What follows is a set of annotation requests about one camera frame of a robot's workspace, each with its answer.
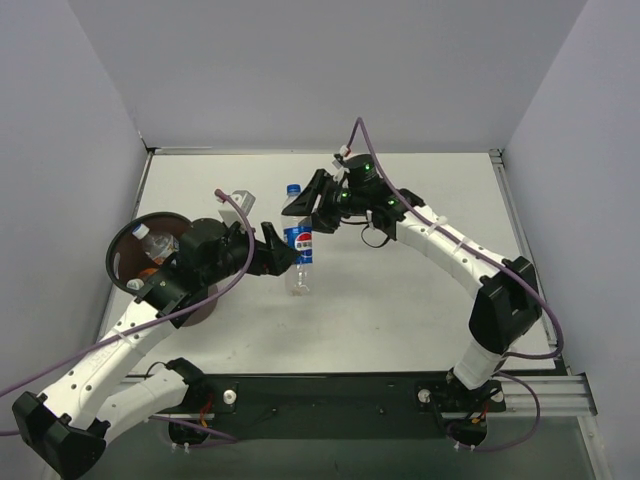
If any pepsi plastic bottle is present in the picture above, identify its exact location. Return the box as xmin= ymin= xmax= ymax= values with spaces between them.
xmin=281 ymin=214 xmax=313 ymax=296

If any clear water bottle blue label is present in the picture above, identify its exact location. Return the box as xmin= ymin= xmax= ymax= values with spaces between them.
xmin=132 ymin=223 xmax=179 ymax=265

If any orange juice plastic bottle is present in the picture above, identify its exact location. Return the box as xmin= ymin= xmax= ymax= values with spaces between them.
xmin=126 ymin=268 xmax=158 ymax=291

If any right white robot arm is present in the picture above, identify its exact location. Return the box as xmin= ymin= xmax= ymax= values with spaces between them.
xmin=282 ymin=154 xmax=542 ymax=390

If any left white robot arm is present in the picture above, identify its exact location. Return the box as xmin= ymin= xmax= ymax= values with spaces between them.
xmin=12 ymin=212 xmax=298 ymax=479

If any dark brown round bin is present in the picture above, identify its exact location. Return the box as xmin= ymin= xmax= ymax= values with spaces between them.
xmin=103 ymin=211 xmax=219 ymax=329

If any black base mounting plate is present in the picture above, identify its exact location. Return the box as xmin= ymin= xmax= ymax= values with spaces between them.
xmin=167 ymin=371 xmax=506 ymax=441

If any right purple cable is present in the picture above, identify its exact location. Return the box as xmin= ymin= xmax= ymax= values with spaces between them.
xmin=344 ymin=117 xmax=566 ymax=360

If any purple cable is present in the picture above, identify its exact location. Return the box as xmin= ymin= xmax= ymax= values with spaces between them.
xmin=344 ymin=117 xmax=566 ymax=360
xmin=0 ymin=188 xmax=254 ymax=436

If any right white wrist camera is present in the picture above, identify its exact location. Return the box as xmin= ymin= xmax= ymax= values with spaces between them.
xmin=332 ymin=145 xmax=351 ymax=182

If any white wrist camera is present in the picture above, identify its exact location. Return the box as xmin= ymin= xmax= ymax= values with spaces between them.
xmin=214 ymin=189 xmax=255 ymax=227
xmin=332 ymin=145 xmax=351 ymax=182

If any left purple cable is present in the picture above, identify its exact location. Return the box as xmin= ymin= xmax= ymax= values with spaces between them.
xmin=0 ymin=188 xmax=254 ymax=436

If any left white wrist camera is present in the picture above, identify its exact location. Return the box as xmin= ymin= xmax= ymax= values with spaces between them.
xmin=214 ymin=189 xmax=255 ymax=227

